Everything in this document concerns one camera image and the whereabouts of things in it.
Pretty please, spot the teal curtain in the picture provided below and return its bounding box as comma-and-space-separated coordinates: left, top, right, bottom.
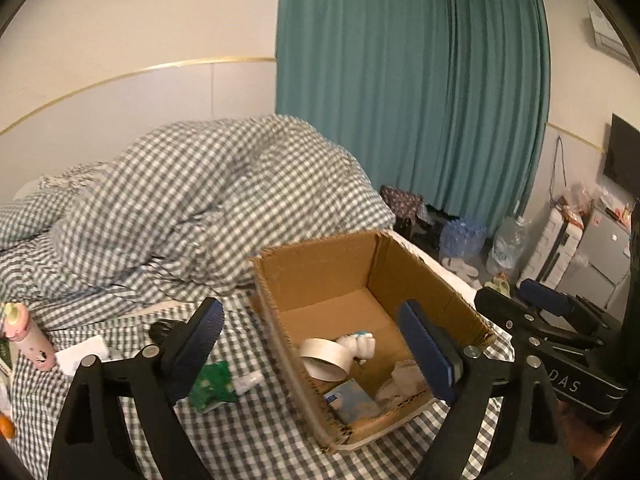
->
275, 0, 553, 238

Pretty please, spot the grey checked bedsheet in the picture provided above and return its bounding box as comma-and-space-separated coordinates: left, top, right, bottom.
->
0, 240, 516, 480

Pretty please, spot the white air conditioner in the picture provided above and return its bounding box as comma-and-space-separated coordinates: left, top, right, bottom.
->
587, 2, 628, 58

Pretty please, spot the silver mini fridge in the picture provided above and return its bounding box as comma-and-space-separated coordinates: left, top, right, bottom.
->
555, 200, 633, 311

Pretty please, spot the pack of water bottles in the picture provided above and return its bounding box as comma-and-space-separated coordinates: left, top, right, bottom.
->
439, 217, 487, 260

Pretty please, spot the black wall television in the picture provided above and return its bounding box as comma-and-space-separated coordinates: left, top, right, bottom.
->
602, 114, 640, 196

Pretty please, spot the beige sock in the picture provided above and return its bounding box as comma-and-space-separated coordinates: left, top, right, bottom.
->
375, 359, 431, 406

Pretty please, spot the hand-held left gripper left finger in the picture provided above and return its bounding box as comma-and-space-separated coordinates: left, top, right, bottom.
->
47, 296, 226, 480

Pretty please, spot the black ring strap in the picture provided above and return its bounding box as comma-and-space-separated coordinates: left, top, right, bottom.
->
149, 321, 188, 343

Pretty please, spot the grey checked duvet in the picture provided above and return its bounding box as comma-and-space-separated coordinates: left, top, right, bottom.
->
0, 114, 398, 306

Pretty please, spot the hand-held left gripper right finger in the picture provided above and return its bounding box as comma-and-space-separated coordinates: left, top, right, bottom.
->
397, 299, 576, 480

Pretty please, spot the brown cardboard box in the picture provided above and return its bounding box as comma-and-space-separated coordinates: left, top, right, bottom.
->
249, 229, 496, 456

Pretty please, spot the white ribbed stack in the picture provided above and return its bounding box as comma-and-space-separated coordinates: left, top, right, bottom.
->
531, 207, 586, 288

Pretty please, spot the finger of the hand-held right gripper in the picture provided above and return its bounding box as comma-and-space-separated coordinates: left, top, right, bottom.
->
518, 279, 618, 333
473, 286, 608, 353

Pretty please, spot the pink drinking bottle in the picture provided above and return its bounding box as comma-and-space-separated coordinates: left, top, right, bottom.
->
0, 301, 57, 372

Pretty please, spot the dark footwear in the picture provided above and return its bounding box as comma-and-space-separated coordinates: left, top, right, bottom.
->
412, 210, 448, 253

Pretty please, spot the patterned bag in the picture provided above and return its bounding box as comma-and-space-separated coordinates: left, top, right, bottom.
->
380, 185, 433, 236

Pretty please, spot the green foil packet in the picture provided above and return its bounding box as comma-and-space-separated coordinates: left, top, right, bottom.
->
189, 362, 238, 413

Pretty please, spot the blue white tissue pack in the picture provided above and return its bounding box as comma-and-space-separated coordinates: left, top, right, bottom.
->
322, 379, 383, 423

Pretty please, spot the large clear water jug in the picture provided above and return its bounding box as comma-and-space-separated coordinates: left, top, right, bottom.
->
486, 215, 530, 278

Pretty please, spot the small white bottle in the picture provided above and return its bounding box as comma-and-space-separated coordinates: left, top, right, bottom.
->
334, 331, 376, 365

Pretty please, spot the white tape roll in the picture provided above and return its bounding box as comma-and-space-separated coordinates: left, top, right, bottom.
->
299, 337, 353, 381

